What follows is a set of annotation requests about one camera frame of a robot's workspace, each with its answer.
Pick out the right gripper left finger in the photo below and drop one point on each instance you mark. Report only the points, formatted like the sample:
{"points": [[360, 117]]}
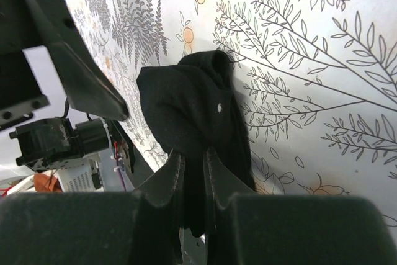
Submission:
{"points": [[137, 227]]}

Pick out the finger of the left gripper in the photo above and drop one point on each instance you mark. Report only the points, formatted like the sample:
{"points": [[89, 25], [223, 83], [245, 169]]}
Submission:
{"points": [[87, 88]]}

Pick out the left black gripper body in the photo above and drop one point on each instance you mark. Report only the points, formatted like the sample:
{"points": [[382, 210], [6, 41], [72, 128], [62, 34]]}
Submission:
{"points": [[20, 92]]}

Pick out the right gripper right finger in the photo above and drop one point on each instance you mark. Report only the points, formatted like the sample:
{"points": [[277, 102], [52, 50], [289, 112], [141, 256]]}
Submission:
{"points": [[244, 227]]}

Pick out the black underwear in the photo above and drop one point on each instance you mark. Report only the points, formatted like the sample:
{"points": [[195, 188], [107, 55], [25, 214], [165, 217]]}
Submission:
{"points": [[190, 107]]}

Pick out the floral patterned table mat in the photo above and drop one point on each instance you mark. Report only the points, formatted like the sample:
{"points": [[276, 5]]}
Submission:
{"points": [[315, 81]]}

